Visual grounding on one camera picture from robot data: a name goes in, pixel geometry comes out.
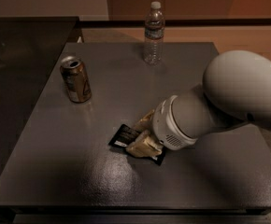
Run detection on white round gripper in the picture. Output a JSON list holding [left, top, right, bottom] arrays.
[[126, 95, 196, 158]]

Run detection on clear plastic water bottle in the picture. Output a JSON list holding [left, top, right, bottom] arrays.
[[143, 1, 165, 65]]

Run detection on black rxbar chocolate wrapper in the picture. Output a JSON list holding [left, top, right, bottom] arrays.
[[109, 124, 166, 165]]

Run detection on gold soda can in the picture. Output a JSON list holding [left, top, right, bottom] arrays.
[[60, 56, 92, 103]]

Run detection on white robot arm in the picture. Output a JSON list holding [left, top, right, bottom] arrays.
[[126, 50, 271, 158]]

